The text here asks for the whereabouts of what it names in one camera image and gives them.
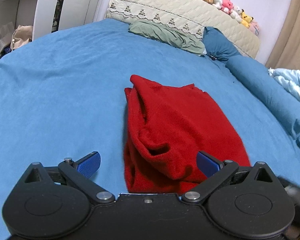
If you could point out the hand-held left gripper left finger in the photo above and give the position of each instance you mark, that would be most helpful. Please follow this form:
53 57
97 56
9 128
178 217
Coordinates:
89 164

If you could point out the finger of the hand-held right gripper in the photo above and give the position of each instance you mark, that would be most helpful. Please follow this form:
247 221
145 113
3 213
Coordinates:
293 192

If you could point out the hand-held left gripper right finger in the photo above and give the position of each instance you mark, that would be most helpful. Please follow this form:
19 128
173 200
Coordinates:
208 164

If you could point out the red knit sweater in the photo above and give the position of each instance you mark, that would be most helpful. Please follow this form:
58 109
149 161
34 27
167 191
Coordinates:
177 120

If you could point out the bed with blue sheet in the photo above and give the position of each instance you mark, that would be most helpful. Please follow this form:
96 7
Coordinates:
60 100

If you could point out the blue duvet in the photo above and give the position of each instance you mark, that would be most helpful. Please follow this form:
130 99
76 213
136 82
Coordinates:
267 92

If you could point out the light blue blanket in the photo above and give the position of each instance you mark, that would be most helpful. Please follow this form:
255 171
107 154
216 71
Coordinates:
292 81

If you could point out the blue pillow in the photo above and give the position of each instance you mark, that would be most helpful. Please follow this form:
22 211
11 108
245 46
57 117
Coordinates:
218 46

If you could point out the green pillow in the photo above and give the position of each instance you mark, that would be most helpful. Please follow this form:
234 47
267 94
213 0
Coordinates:
165 33

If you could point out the cream tote bag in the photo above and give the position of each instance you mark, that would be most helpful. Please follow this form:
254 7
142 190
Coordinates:
22 38

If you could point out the pale pink plush toy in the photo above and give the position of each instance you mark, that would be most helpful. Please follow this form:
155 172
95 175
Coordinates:
254 28

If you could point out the yellow plush toy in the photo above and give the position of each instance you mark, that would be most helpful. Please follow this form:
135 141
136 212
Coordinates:
247 18

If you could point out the small white plush toy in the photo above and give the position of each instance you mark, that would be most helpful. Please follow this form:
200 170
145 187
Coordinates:
237 13

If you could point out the beige curtain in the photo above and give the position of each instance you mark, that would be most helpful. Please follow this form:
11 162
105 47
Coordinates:
291 30

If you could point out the cream quilted headboard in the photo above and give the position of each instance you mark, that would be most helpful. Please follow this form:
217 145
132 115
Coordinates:
180 7

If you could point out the white and grey wardrobe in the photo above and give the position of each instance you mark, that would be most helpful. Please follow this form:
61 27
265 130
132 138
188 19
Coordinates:
80 2

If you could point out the white desk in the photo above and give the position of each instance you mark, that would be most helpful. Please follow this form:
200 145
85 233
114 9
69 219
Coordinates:
40 2

